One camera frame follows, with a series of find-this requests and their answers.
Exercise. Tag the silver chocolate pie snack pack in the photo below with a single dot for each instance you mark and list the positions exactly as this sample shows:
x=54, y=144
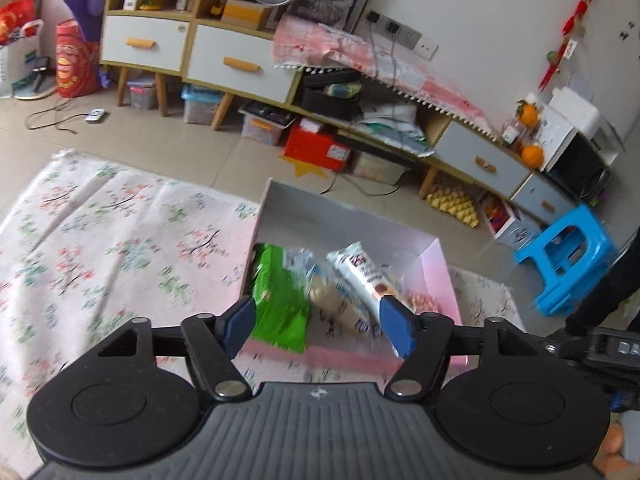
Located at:
x=364, y=277

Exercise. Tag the yellow egg tray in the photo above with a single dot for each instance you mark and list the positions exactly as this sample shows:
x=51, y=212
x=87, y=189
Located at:
x=452, y=200

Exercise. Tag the red cardboard box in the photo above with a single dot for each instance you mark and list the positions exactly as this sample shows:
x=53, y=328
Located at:
x=316, y=148

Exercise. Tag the orange fruit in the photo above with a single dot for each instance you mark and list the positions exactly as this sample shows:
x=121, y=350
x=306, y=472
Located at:
x=533, y=156

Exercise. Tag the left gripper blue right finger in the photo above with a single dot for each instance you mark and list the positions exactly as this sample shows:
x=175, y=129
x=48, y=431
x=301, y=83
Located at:
x=421, y=341

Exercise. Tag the pink cloth on cabinet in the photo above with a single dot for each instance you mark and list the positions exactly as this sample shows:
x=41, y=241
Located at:
x=301, y=45

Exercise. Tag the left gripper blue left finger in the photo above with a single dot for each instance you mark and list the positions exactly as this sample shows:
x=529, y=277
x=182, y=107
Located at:
x=212, y=343

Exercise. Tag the black microwave oven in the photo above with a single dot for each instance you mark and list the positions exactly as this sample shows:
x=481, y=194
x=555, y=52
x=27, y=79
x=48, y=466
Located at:
x=579, y=170

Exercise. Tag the blue plastic stool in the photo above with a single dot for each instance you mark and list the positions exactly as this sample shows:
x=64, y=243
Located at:
x=571, y=256

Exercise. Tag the wooden tv cabinet with drawers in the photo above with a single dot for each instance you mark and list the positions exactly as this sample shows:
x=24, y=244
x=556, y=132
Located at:
x=271, y=66

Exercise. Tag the clear plastic storage bin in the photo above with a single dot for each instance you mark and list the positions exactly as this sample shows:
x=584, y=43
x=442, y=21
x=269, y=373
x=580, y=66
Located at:
x=376, y=169

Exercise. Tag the red gift bag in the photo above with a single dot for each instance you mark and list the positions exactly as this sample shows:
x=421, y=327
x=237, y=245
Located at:
x=76, y=62

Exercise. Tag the floral white rug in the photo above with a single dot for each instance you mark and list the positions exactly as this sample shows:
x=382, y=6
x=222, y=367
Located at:
x=91, y=244

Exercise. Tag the pink strawberry snack packet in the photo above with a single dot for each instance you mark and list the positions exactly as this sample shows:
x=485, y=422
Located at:
x=420, y=302

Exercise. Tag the white blue bread packet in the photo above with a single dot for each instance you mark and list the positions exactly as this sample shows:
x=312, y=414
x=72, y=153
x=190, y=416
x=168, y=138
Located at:
x=327, y=291

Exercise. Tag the pink shallow cardboard box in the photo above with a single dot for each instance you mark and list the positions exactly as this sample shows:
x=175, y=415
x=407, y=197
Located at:
x=375, y=256

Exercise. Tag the green snack packet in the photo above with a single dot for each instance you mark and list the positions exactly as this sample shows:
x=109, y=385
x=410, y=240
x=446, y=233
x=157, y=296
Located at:
x=277, y=283

